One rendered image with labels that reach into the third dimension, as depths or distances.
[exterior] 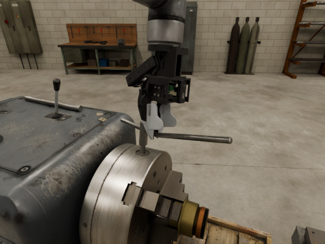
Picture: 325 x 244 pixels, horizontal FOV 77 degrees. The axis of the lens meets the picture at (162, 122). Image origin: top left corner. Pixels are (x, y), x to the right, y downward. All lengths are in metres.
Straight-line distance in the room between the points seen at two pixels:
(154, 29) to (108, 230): 0.42
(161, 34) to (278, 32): 7.16
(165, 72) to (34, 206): 0.37
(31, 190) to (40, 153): 0.12
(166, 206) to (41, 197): 0.26
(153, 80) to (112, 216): 0.30
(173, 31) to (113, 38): 6.74
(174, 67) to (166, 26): 0.08
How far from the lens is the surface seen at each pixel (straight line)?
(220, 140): 0.38
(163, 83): 0.41
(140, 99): 0.45
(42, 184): 0.51
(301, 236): 0.88
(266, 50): 7.48
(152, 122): 0.46
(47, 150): 0.60
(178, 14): 0.44
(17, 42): 8.36
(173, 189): 0.64
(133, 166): 0.51
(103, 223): 0.51
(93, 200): 0.52
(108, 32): 7.19
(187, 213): 0.56
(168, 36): 0.42
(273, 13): 7.42
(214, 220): 0.84
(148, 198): 0.49
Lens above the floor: 1.55
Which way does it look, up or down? 27 degrees down
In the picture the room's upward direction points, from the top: straight up
